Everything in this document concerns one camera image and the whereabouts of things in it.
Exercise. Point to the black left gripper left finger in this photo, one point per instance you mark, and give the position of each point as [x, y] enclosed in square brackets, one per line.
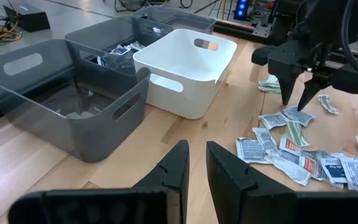
[154, 202]

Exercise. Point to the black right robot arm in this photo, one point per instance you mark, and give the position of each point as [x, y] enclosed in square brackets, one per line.
[322, 18]

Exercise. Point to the black rectangular box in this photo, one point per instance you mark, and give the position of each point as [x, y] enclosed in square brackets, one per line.
[26, 17]

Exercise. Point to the white plastic bin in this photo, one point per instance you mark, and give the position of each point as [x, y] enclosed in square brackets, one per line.
[182, 99]

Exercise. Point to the white blue print packet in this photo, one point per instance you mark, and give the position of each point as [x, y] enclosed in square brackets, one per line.
[300, 115]

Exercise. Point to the white packet red label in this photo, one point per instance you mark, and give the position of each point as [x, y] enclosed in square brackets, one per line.
[310, 165]
[291, 145]

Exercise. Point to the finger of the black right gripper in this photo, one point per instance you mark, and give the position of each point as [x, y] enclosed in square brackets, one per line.
[287, 88]
[309, 93]

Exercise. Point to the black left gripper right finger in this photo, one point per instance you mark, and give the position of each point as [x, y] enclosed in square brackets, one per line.
[244, 205]

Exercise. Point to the grey metal bracket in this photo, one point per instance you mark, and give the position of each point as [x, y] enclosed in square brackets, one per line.
[262, 29]

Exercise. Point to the translucent grey plastic bin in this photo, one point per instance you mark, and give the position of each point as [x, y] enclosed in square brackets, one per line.
[110, 71]
[89, 140]
[182, 23]

